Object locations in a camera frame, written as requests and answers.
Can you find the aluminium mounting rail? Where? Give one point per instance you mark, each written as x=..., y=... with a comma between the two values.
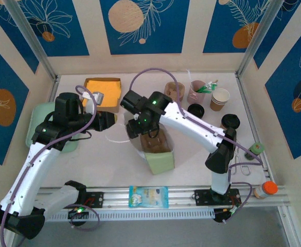
x=114, y=198

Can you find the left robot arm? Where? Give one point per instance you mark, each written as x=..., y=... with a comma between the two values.
x=34, y=167

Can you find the pulp cup carrier stack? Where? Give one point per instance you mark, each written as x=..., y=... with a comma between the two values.
x=172, y=88

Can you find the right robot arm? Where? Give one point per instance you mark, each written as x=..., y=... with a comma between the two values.
x=191, y=123

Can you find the green and white paper bag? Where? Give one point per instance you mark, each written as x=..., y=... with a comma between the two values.
x=160, y=162

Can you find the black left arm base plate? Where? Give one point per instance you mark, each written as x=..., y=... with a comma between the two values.
x=96, y=199

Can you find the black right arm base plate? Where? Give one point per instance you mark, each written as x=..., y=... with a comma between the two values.
x=201, y=196

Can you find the wooden stirrer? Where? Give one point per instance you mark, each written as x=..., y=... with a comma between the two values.
x=213, y=81

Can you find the pink straw holder cup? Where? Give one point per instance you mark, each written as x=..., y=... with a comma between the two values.
x=195, y=96

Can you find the green wrapped straw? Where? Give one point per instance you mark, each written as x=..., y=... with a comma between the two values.
x=212, y=86
x=201, y=89

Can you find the yellow napkin stack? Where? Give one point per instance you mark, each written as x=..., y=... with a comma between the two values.
x=109, y=90

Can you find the white wrapped straw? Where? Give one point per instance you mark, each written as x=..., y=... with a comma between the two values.
x=188, y=76

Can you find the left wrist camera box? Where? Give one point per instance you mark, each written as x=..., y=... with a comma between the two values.
x=98, y=97

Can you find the mint green tray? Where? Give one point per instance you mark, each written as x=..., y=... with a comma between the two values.
x=37, y=118

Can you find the black lid stack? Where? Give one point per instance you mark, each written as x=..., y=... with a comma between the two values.
x=195, y=110

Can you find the orange capped bottle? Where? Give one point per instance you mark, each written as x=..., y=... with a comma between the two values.
x=269, y=187

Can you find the cardboard napkin box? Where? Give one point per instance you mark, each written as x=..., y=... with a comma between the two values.
x=98, y=109

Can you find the brown paper cup stack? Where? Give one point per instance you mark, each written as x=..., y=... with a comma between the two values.
x=219, y=99

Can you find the blue wet wipes packet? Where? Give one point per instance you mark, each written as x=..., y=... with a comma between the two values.
x=147, y=196

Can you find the metal tongs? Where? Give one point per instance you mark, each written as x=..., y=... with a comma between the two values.
x=245, y=169

